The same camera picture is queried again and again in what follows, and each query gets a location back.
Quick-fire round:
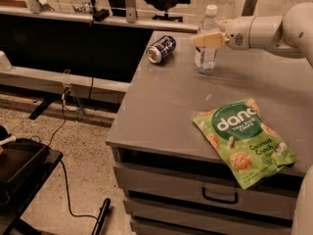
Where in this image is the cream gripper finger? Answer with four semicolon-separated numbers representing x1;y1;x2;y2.
219;19;231;31
194;31;229;49

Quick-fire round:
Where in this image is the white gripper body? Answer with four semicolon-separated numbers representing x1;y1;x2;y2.
226;16;254;49

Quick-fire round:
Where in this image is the clear plastic water bottle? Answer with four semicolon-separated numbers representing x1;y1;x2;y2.
195;5;220;74

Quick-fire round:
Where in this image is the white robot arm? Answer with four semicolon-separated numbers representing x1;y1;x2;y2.
192;2;313;235

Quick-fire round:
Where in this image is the green rice chip bag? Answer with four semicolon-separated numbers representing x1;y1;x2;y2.
193;98;299;189

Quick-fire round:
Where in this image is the blue soda can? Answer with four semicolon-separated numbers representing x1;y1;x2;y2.
146;35;176;64

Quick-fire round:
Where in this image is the black device on ledge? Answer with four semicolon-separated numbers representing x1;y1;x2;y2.
93;9;110;22

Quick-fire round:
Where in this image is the grey drawer cabinet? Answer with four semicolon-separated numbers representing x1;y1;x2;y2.
107;33;313;235

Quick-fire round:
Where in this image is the black table leg base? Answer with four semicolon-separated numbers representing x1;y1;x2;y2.
91;198;111;235

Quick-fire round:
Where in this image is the black cart tray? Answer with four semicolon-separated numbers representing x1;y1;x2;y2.
0;139;63;235

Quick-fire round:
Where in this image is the metal bracket post right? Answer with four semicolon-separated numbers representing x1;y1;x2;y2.
242;0;258;17

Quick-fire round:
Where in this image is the metal bracket post middle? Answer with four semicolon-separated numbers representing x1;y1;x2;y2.
125;0;137;24

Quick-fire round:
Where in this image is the black power cable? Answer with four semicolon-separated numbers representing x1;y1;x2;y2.
30;76;99;220

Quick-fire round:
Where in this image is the black drawer handle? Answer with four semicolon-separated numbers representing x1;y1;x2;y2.
201;187;239;205

